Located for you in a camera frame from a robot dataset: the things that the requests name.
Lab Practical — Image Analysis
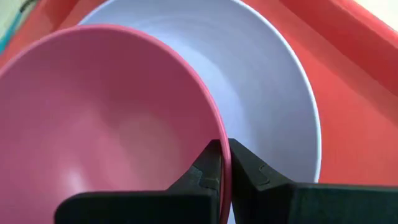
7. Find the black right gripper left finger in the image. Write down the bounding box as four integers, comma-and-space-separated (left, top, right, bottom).
54, 139, 223, 224

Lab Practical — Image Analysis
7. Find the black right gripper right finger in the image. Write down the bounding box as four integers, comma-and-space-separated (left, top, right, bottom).
228, 138, 398, 224

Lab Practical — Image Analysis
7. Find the lavender round plate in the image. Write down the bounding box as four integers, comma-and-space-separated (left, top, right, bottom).
77, 0, 322, 224

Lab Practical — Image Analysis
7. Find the pink bowl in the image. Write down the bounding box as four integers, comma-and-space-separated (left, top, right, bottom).
0, 24, 233, 224

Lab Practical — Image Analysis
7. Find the red plastic tray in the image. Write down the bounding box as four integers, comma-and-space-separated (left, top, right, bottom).
0, 0, 398, 187

